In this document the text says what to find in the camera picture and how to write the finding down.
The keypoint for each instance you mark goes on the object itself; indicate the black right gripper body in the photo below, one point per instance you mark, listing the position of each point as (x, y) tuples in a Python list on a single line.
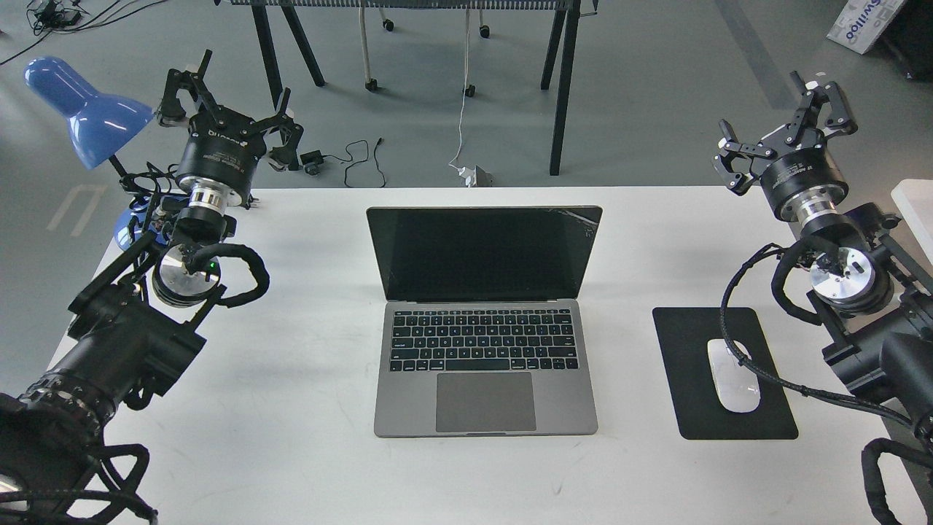
[(798, 168)]

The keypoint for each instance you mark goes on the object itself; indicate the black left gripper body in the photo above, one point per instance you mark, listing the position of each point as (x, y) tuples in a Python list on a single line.
[(225, 153)]

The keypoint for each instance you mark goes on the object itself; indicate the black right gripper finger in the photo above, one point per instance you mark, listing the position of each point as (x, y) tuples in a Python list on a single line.
[(823, 113), (739, 164)]

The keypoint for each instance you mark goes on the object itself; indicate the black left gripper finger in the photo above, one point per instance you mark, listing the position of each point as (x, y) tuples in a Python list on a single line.
[(285, 156), (171, 112)]

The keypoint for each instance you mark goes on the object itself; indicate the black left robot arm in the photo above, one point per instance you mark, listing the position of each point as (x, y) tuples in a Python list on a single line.
[(135, 325)]

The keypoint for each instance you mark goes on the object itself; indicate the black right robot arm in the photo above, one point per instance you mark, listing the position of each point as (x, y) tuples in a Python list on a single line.
[(845, 273)]

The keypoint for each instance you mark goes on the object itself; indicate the blue desk lamp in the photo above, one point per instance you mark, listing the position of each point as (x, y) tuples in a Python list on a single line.
[(99, 124)]

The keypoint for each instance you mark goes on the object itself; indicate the white printed cardboard box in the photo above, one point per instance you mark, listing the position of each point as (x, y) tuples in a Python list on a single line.
[(861, 23)]

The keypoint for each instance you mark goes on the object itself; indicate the white side table edge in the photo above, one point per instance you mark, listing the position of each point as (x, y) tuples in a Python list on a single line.
[(913, 198)]

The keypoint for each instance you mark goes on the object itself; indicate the white power adapter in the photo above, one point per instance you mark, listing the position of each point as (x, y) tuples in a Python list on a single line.
[(475, 177)]

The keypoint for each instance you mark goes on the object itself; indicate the black mouse pad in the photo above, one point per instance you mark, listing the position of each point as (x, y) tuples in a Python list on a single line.
[(682, 333)]

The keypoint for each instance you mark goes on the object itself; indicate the white computer mouse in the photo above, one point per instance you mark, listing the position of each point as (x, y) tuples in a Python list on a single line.
[(736, 387)]

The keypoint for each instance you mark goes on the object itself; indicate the grey open laptop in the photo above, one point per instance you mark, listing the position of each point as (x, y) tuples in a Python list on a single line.
[(482, 331)]

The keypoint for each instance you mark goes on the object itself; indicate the black charger with cable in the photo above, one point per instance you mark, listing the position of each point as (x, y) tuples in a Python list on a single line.
[(311, 162)]

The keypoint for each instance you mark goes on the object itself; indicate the black metal table frame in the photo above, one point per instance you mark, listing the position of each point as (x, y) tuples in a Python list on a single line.
[(320, 29)]

